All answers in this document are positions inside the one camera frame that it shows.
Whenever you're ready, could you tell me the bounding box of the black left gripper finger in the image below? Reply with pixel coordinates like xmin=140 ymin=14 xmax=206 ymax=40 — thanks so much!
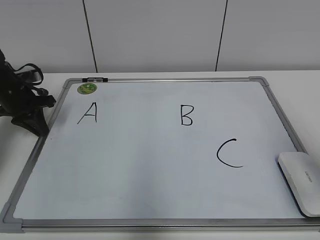
xmin=11 ymin=108 xmax=49 ymax=137

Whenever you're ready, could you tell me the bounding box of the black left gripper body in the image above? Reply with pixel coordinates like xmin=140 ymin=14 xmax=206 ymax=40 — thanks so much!
xmin=0 ymin=82 xmax=56 ymax=117

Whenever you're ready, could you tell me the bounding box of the white rectangular board eraser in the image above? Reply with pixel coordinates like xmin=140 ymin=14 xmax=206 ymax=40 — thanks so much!
xmin=277 ymin=152 xmax=320 ymax=218

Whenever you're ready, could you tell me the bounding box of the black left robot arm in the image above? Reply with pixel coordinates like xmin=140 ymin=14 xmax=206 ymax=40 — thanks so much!
xmin=0 ymin=52 xmax=56 ymax=137

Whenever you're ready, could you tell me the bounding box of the round green magnet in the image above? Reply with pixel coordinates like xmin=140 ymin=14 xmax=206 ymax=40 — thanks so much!
xmin=77 ymin=83 xmax=98 ymax=95

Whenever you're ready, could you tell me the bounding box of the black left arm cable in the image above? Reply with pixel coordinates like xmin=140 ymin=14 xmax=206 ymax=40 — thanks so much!
xmin=11 ymin=63 xmax=50 ymax=97

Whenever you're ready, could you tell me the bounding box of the white board with grey frame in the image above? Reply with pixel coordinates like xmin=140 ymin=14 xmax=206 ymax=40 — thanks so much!
xmin=0 ymin=76 xmax=320 ymax=233

